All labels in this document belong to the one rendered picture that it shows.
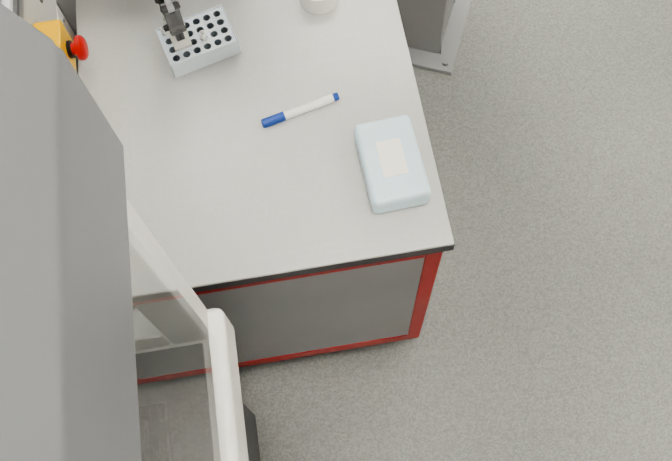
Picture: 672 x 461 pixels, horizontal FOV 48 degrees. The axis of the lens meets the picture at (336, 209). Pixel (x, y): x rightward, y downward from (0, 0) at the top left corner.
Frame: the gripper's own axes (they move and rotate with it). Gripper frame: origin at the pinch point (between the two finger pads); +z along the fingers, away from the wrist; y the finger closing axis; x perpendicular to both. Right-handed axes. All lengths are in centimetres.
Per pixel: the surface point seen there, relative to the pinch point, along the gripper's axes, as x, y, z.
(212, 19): -6.6, 3.0, 4.3
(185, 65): 0.9, -3.2, 5.4
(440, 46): -70, 25, 79
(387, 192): -20.0, -40.0, 3.4
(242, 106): -5.3, -13.4, 7.8
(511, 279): -56, -44, 84
